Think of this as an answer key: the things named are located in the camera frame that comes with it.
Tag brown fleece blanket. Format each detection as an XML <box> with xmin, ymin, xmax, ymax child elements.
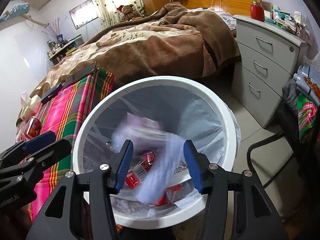
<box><xmin>31</xmin><ymin>2</ymin><xmax>240</xmax><ymax>96</ymax></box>

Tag dark blue glasses case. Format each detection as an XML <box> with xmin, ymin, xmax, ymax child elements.
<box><xmin>41</xmin><ymin>83</ymin><xmax>63</xmax><ymax>105</ymax></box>

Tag air conditioner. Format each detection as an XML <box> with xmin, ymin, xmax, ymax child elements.
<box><xmin>0</xmin><ymin>3</ymin><xmax>30</xmax><ymax>22</ymax></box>

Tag plaid tablecloth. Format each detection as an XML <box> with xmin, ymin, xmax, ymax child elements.
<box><xmin>26</xmin><ymin>69</ymin><xmax>114</xmax><ymax>221</ymax></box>

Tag white trash bin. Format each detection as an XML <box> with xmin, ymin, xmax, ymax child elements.
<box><xmin>72</xmin><ymin>75</ymin><xmax>238</xmax><ymax>230</ymax></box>

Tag items on cabinet top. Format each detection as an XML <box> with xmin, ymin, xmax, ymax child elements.
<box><xmin>264</xmin><ymin>4</ymin><xmax>312</xmax><ymax>39</ymax></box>

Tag dried branch vase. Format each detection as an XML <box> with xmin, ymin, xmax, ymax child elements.
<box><xmin>43</xmin><ymin>17</ymin><xmax>65</xmax><ymax>43</ymax></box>

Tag black smartphone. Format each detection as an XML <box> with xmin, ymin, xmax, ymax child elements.
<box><xmin>63</xmin><ymin>63</ymin><xmax>96</xmax><ymax>88</ymax></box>

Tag purple milk carton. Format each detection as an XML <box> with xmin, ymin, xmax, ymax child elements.
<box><xmin>111</xmin><ymin>113</ymin><xmax>167</xmax><ymax>155</ymax></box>

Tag red strawberry milk carton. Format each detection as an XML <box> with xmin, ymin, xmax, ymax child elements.
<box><xmin>125</xmin><ymin>150</ymin><xmax>158</xmax><ymax>189</ymax></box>

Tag grey drawer cabinet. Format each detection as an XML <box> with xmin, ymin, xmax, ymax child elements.
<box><xmin>231</xmin><ymin>15</ymin><xmax>309</xmax><ymax>128</ymax></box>

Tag tissue pack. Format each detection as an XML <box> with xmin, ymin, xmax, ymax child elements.
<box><xmin>18</xmin><ymin>92</ymin><xmax>41</xmax><ymax>122</ymax></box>

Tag cluttered side desk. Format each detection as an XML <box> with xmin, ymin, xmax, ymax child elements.
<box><xmin>48</xmin><ymin>34</ymin><xmax>84</xmax><ymax>65</ymax></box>

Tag teddy bear with santa hat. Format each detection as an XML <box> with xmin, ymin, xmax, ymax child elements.
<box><xmin>117</xmin><ymin>4</ymin><xmax>143</xmax><ymax>22</ymax></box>

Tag window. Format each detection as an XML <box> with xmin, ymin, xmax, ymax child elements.
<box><xmin>69</xmin><ymin>0</ymin><xmax>99</xmax><ymax>30</ymax></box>

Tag red jar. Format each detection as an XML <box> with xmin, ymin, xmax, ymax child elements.
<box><xmin>251</xmin><ymin>1</ymin><xmax>265</xmax><ymax>22</ymax></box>

